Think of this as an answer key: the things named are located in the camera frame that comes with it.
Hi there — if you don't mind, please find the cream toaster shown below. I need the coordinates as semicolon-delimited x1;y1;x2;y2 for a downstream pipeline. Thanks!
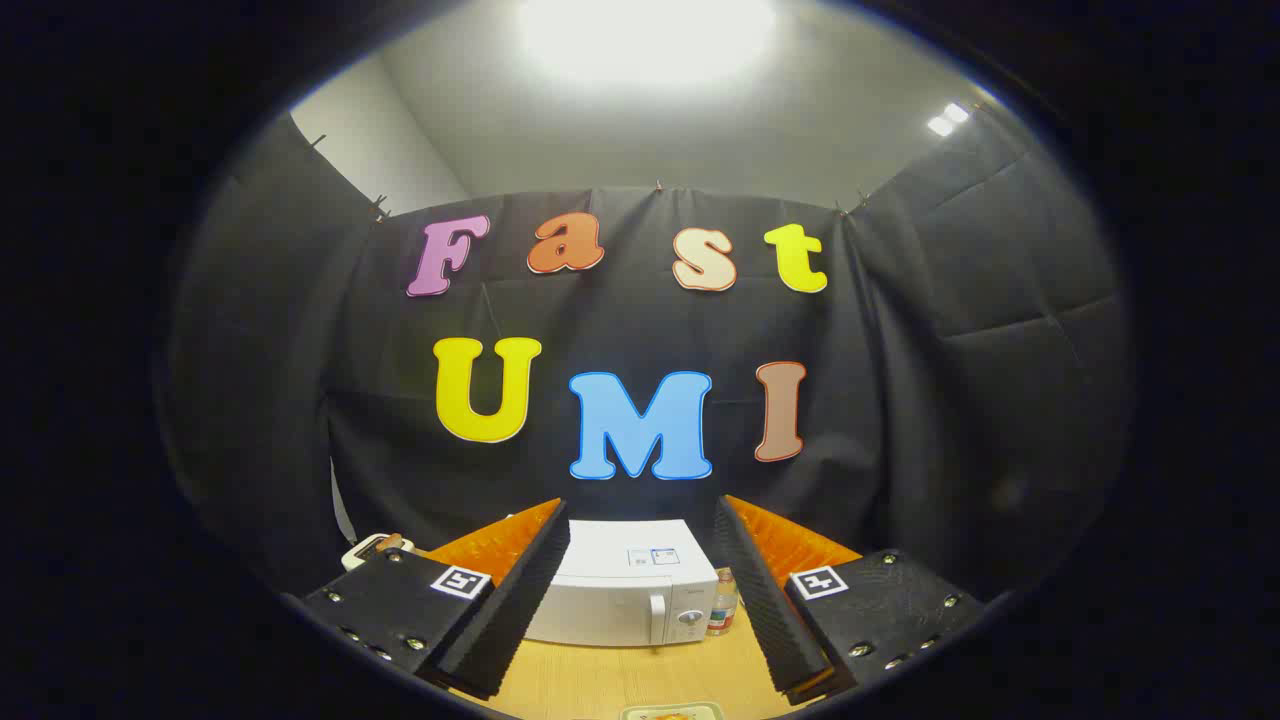
341;533;413;572

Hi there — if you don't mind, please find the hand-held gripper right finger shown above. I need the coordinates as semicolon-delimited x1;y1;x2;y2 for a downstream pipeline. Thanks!
712;494;991;706

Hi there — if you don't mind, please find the clear plastic water bottle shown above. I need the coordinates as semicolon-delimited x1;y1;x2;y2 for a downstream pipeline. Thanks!
706;568;741;638

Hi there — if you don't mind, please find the large ceiling light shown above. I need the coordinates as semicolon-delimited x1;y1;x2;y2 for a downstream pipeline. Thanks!
515;0;781;91

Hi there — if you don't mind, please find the white microwave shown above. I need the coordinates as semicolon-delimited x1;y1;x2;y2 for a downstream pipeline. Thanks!
525;518;721;648

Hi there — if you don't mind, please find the pale green square plate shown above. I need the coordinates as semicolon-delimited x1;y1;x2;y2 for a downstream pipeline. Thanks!
618;701;725;720

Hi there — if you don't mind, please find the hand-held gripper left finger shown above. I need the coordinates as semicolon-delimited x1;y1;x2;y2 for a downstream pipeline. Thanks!
300;497;571;701

